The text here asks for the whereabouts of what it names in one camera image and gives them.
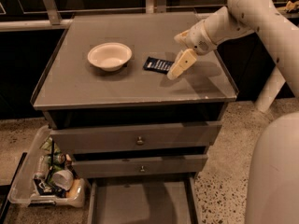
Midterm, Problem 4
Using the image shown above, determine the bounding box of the clear plastic bin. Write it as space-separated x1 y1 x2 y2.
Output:
8 126 85 208

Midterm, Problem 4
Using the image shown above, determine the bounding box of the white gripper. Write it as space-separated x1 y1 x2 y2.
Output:
167 21 217 80

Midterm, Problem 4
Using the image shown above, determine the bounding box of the grey bottom drawer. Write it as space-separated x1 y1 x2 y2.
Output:
87 174 202 224

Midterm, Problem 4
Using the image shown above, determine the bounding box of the white cup in bin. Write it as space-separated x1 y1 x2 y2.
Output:
52 170 74 190

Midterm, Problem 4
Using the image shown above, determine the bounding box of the yellow sponge in bin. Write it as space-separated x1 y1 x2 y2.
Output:
65 179 80 198

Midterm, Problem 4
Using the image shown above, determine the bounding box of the grey middle drawer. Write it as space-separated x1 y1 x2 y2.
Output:
72 155 207 178

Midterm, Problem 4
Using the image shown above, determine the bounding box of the white paper bowl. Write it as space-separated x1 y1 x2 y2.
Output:
87 42 133 72

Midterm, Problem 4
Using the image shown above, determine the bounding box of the blue snack bag in bin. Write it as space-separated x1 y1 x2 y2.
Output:
34 179 66 198

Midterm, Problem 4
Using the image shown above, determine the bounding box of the clear plastic bottle in bin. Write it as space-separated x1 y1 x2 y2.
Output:
33 156 49 180

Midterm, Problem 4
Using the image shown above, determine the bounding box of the white diagonal post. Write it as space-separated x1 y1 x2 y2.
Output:
255 67 285 113

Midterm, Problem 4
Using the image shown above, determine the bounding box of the blue rxbar blueberry bar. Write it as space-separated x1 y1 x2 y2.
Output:
143 57 173 74

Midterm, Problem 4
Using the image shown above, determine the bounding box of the grey drawer cabinet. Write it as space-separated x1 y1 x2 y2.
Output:
30 11 240 181

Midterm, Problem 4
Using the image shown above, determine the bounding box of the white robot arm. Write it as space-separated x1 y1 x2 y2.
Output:
167 0 299 224

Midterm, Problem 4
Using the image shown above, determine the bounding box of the green chip bag in bin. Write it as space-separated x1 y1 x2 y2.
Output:
40 136 61 153

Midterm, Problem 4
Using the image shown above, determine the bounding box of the grey top drawer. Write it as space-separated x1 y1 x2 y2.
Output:
50 121 221 154

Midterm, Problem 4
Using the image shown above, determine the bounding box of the green can in bin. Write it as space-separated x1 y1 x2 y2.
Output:
47 153 65 165

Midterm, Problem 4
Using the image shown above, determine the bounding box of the grey drawer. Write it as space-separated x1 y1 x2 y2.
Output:
87 174 202 224
72 155 207 178
50 121 221 154

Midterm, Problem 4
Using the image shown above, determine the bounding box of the metal railing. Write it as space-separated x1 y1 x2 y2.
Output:
0 7 299 32

